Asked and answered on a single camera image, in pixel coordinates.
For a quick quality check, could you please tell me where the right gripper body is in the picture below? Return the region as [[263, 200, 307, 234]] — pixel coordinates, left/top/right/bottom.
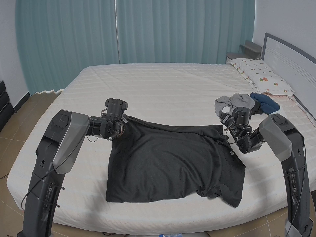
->
[[228, 125, 251, 144]]

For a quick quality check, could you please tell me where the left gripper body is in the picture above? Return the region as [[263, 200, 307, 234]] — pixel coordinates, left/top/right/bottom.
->
[[112, 118, 129, 139]]

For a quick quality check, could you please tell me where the black T-shirt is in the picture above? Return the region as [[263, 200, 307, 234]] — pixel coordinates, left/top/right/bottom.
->
[[106, 115, 246, 208]]

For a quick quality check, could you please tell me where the pile of clothes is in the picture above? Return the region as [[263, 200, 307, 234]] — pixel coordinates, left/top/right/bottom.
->
[[214, 92, 282, 123]]

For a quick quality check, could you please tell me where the bed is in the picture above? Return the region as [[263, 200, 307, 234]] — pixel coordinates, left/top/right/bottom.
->
[[7, 32, 316, 233]]

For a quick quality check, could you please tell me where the white printed pillow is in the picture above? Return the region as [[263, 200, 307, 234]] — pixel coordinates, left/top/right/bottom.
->
[[227, 58, 296, 97]]

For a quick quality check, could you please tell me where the grey bedside table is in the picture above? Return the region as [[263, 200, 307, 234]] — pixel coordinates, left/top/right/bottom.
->
[[226, 40, 262, 64]]

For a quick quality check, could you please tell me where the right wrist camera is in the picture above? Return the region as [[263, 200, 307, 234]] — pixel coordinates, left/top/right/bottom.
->
[[220, 111, 235, 126]]

